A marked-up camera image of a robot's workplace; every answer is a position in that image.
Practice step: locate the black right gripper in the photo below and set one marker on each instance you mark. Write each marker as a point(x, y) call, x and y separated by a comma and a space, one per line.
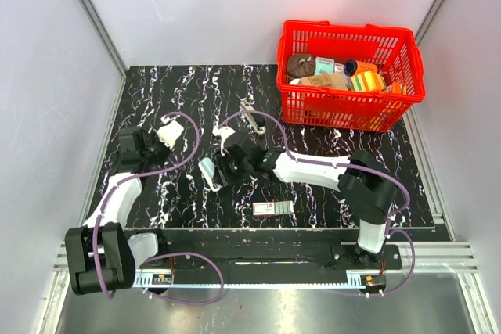
point(221, 163)

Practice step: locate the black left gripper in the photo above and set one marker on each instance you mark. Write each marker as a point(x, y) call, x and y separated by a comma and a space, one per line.
point(155, 138)

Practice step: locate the cream metal stapler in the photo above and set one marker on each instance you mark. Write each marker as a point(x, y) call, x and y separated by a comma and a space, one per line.
point(256, 121)

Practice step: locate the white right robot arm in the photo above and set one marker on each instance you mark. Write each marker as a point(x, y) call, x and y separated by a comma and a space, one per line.
point(366, 189)

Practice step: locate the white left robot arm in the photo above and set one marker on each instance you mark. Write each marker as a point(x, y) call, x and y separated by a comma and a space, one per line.
point(99, 253)

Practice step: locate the black marble pattern mat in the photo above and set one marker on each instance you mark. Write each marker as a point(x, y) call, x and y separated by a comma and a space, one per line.
point(210, 149)

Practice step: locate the red staple box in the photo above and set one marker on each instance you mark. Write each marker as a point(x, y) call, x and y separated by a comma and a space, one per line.
point(276, 208)

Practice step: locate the brown round bun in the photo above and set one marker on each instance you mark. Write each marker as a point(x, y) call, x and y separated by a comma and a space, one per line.
point(301, 65)

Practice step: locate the brown cardboard box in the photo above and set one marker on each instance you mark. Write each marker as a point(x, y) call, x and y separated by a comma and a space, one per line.
point(333, 81)

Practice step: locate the teal white small box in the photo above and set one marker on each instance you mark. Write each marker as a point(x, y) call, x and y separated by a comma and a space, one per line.
point(324, 65)

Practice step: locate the blue cap bottle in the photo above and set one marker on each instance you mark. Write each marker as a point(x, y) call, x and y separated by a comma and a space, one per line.
point(353, 67)

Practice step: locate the green yellow striped box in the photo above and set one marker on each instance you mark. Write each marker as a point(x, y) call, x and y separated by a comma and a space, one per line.
point(368, 81)

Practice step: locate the orange packet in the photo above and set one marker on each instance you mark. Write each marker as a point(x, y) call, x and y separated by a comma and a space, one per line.
point(396, 88)

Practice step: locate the red plastic shopping basket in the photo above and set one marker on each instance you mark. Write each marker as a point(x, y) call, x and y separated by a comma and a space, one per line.
point(392, 49)

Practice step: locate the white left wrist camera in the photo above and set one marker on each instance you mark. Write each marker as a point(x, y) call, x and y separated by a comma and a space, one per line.
point(170, 133)

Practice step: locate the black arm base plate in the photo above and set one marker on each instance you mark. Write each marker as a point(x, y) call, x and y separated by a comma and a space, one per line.
point(320, 246)

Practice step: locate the aluminium frame rail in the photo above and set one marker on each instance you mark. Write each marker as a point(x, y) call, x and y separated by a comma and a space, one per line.
point(336, 269)

